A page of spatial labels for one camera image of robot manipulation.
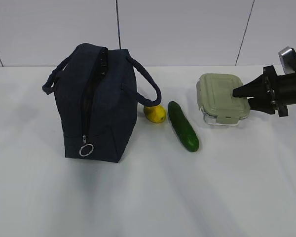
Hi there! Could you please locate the navy blue lunch bag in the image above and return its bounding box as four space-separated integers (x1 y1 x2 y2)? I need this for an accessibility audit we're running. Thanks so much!
42 43 162 163

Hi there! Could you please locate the green cucumber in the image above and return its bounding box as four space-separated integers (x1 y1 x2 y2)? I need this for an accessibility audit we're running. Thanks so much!
168 101 199 152

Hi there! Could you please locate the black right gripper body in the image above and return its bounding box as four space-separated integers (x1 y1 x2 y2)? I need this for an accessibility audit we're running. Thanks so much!
262 66 296 117

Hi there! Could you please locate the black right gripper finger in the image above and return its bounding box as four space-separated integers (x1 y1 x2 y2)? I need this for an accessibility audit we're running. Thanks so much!
232 74 270 99
248 97 275 115

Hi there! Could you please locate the glass container green lid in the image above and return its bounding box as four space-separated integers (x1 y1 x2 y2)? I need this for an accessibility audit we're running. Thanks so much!
196 73 250 126

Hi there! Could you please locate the yellow lemon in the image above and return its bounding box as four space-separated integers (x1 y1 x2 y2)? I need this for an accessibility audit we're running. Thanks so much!
144 105 167 123

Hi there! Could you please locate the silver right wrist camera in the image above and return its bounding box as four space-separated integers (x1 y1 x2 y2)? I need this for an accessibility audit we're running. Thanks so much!
278 46 296 74

